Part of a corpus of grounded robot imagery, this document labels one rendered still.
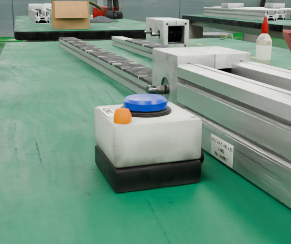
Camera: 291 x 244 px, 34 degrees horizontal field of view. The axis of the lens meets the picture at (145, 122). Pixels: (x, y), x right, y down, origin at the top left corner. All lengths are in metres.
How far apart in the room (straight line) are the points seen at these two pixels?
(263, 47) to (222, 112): 0.74
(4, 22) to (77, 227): 11.19
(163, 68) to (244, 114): 0.20
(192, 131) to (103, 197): 0.09
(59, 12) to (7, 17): 8.85
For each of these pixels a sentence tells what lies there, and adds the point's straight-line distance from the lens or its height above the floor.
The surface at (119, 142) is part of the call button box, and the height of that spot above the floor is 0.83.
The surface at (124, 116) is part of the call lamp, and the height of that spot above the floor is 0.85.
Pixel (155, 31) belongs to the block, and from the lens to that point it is 1.62.
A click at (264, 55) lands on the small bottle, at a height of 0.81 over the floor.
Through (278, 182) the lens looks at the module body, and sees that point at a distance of 0.40.
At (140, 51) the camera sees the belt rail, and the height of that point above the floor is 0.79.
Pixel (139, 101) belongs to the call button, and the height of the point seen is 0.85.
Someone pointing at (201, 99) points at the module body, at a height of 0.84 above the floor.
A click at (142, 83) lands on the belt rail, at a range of 0.80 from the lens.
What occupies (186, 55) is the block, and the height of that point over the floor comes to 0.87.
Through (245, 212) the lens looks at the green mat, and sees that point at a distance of 0.38.
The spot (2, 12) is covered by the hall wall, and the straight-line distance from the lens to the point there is 11.50.
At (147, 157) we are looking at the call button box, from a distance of 0.40.
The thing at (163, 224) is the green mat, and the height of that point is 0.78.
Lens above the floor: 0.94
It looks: 15 degrees down
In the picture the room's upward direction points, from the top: straight up
